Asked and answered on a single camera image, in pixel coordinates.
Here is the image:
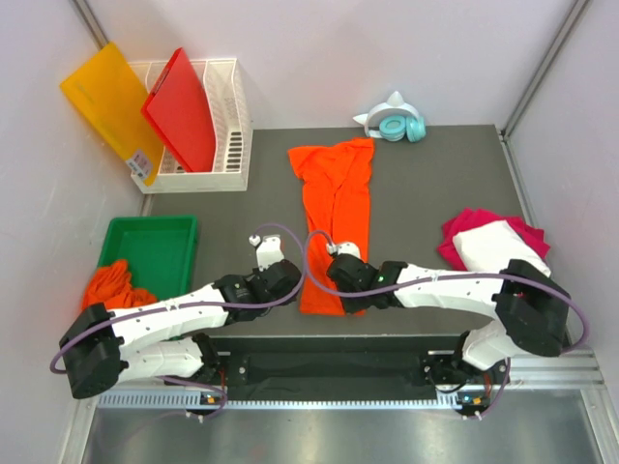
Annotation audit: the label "orange t-shirt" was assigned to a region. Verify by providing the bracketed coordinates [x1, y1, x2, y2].
[288, 138, 374, 316]
[81, 259, 158, 310]

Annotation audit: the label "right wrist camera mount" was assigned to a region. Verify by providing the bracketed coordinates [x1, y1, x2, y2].
[326, 242, 361, 259]

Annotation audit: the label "green plastic bin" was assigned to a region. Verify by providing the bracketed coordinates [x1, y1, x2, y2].
[98, 216, 198, 300]

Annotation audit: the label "purple cable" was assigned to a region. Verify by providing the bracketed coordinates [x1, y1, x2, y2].
[49, 221, 306, 421]
[303, 229, 591, 421]

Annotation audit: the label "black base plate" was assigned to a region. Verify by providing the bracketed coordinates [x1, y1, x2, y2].
[163, 333, 572, 400]

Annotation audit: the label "aluminium frame rail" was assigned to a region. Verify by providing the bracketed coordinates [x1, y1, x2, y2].
[95, 351, 604, 416]

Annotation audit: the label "magenta folded t-shirt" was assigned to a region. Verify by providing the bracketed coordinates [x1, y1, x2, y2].
[437, 208, 550, 271]

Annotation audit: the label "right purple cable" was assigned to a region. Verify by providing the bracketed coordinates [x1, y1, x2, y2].
[303, 229, 591, 421]

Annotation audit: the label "orange t-shirt in bin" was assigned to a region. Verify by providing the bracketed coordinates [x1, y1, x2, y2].
[81, 259, 158, 310]

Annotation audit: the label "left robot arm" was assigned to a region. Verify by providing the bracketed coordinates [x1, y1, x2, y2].
[54, 259, 304, 399]

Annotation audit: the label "yellow folder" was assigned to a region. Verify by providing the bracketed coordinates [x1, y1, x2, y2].
[60, 43, 163, 186]

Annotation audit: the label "white folded t-shirt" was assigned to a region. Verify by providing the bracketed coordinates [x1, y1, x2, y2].
[452, 220, 551, 276]

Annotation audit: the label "teal cat-ear headphones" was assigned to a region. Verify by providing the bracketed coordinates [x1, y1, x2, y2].
[353, 91, 427, 143]

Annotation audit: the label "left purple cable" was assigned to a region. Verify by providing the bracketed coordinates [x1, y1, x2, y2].
[49, 221, 306, 421]

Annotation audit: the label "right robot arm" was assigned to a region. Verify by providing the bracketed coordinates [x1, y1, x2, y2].
[326, 253, 570, 383]

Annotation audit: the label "red folder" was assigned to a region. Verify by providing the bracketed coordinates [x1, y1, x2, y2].
[141, 47, 217, 173]

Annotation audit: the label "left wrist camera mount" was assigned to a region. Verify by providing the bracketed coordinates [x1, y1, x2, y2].
[249, 234, 284, 271]

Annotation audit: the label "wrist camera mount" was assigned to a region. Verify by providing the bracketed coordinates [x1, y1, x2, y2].
[326, 242, 361, 259]
[249, 234, 284, 271]

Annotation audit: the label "white file organizer basket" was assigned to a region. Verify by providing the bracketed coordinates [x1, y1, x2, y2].
[131, 58, 252, 194]

